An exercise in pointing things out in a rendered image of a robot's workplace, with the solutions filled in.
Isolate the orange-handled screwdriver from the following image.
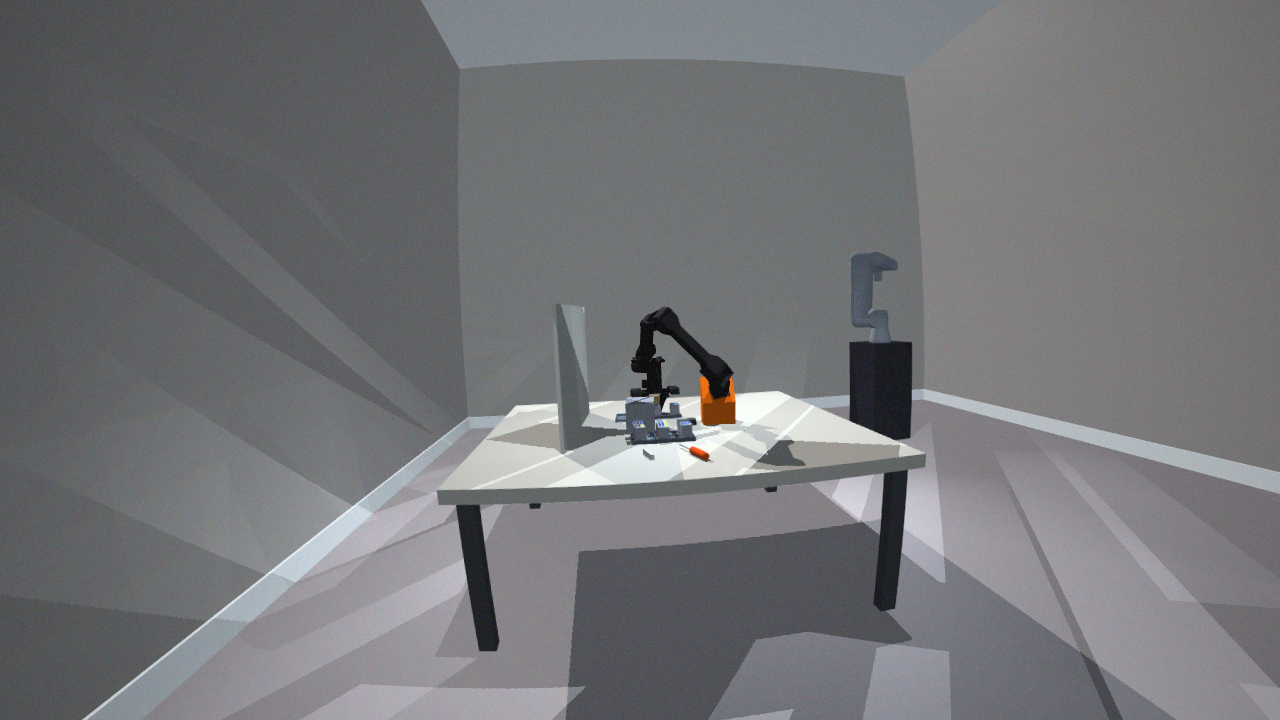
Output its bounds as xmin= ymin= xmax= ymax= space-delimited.
xmin=680 ymin=443 xmax=710 ymax=460

